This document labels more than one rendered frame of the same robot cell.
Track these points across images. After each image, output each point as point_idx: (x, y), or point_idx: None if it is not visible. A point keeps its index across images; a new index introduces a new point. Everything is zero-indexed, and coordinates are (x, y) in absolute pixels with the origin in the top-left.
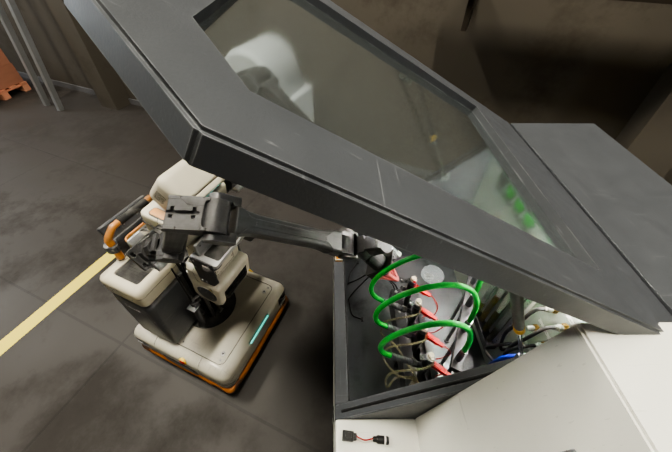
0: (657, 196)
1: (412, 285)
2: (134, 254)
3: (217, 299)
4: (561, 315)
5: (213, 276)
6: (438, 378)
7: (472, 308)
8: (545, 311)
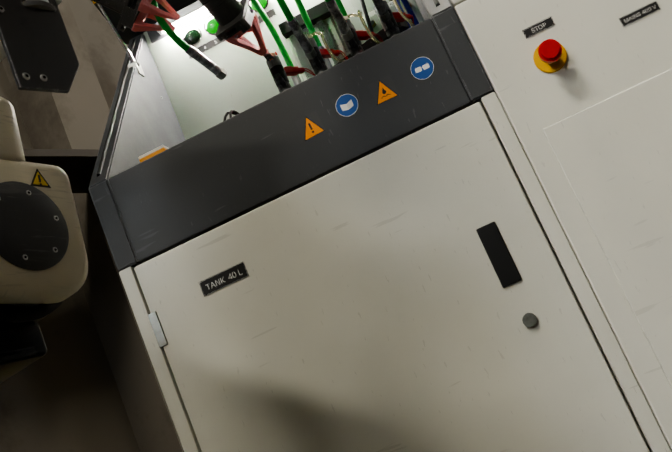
0: None
1: (280, 61)
2: None
3: (70, 232)
4: None
5: (61, 31)
6: None
7: None
8: None
